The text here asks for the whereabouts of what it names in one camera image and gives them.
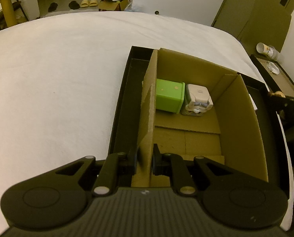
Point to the open cardboard box on floor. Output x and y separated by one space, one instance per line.
113 5

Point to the brown hair small figure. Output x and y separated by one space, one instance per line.
277 94

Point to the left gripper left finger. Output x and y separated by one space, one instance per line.
116 171

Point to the white power adapter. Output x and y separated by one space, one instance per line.
253 103

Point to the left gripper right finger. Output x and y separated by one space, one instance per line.
173 166

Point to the yellow slippers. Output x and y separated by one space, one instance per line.
88 3

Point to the white bed sheet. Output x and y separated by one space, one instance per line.
60 79

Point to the stack of paper cups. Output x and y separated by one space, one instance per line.
267 50

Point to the brown cardboard box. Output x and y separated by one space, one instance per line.
228 133

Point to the black slippers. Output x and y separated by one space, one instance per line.
73 5

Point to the black framed cardboard tray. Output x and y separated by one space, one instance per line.
276 82

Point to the white square figure toy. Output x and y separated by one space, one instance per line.
197 99

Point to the green cube toy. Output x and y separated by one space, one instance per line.
169 95

